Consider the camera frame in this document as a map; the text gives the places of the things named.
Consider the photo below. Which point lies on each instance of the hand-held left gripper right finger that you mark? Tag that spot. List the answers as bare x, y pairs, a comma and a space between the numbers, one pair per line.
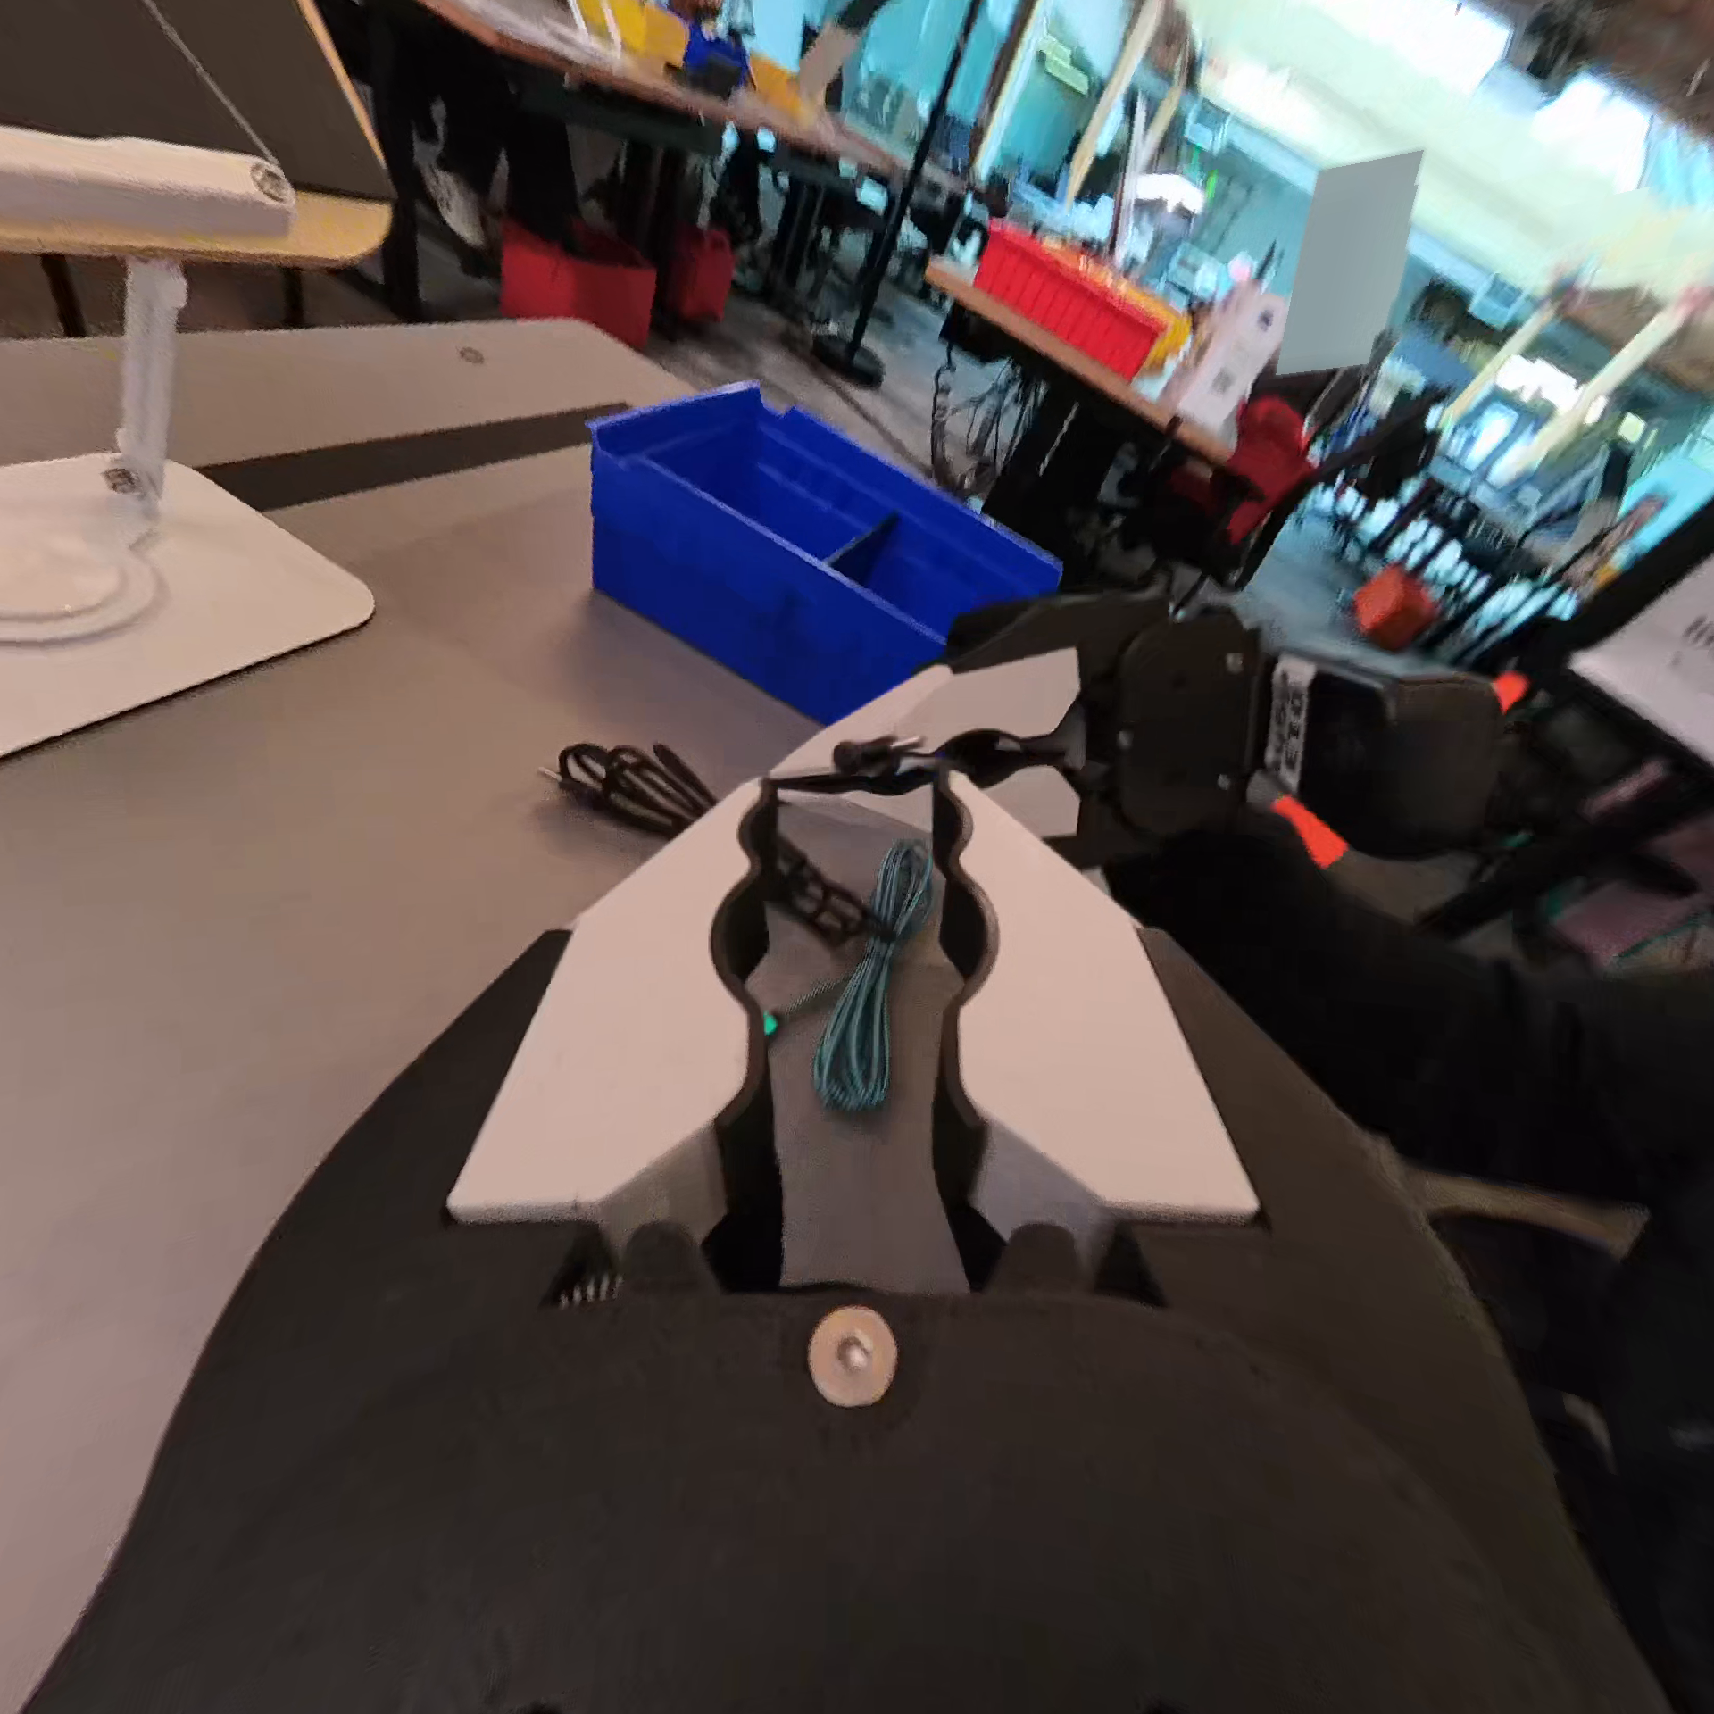
1096, 1060

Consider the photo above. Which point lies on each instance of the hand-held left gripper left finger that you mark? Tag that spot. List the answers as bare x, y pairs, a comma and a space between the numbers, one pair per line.
616, 1045

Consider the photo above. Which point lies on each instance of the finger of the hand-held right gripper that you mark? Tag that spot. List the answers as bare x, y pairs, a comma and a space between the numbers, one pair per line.
1018, 698
1059, 822

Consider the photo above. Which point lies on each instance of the blue plastic bin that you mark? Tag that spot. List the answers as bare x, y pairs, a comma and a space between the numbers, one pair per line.
803, 590

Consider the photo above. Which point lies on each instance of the grey usb hub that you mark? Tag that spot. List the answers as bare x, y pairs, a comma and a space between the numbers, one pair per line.
823, 895

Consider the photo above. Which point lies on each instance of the person's right forearm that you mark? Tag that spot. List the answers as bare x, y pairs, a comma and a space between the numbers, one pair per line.
1473, 1019

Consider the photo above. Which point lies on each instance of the person's right hand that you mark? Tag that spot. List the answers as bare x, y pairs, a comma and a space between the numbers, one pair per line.
1231, 936

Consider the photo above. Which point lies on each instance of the orange storage bin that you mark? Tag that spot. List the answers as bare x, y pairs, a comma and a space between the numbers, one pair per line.
1390, 611

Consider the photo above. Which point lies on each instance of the red bag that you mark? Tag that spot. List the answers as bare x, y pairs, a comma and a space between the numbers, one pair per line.
1265, 461

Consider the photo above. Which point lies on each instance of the black floor pole stand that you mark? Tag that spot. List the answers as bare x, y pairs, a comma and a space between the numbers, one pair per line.
857, 364

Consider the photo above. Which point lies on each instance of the white printed card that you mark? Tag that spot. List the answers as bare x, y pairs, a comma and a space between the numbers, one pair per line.
1225, 353

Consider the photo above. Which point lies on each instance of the long red storage bin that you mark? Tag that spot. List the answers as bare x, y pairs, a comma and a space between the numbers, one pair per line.
1059, 290

